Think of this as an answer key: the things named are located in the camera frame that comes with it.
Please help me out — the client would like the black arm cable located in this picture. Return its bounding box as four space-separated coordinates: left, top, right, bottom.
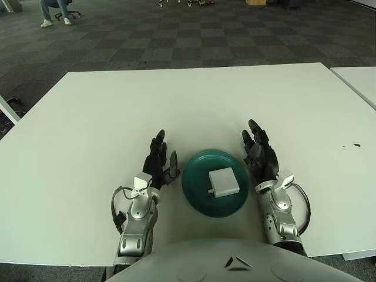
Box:
289 183 311 236
110 185 139 234

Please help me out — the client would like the white neighbouring table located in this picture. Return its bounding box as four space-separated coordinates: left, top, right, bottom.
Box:
329 66 376 111

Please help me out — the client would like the white charger block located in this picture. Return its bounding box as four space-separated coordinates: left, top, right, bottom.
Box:
207 167 240 197

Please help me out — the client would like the seated person in jeans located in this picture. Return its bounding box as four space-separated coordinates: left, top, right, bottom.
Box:
39 0 73 29

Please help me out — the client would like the white side table edge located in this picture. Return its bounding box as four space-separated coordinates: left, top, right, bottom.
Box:
0 95 21 126

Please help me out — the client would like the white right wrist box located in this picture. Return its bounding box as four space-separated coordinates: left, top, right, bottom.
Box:
276 169 296 189

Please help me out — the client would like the green round plate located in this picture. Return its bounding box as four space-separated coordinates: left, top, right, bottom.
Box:
181 149 250 218

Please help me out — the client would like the black office chair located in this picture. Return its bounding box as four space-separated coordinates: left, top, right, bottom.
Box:
48 0 82 21

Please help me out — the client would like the grey robot torso shell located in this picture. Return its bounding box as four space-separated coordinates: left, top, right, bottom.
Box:
105 237 374 282

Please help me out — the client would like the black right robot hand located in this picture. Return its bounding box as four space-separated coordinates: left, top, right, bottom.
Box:
241 119 280 184

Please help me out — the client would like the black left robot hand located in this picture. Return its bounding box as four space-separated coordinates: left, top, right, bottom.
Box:
142 129 181 190

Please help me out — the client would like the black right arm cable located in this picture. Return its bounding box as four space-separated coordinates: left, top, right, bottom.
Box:
289 183 311 236

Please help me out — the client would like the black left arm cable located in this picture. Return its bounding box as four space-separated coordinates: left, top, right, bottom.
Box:
110 185 139 234

